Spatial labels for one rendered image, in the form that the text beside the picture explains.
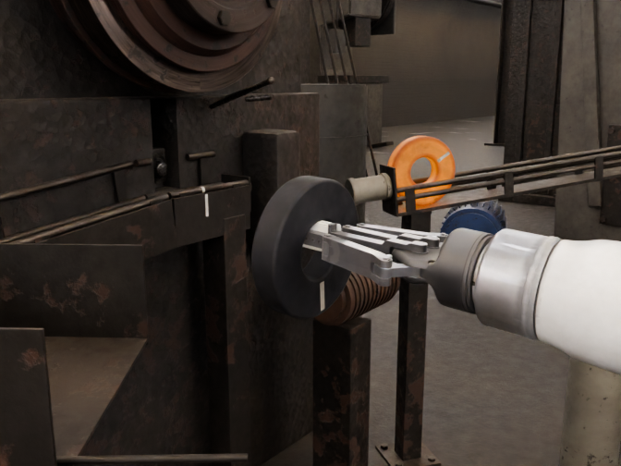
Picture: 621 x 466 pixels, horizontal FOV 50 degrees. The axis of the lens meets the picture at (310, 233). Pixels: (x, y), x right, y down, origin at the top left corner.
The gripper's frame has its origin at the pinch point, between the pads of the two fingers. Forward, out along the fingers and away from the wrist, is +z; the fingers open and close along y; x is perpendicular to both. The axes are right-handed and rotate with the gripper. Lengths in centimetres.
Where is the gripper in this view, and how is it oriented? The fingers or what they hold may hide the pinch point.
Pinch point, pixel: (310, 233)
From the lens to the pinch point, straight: 71.9
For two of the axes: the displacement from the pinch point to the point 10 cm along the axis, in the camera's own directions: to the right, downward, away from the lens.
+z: -8.0, -1.9, 5.8
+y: 6.0, -1.9, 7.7
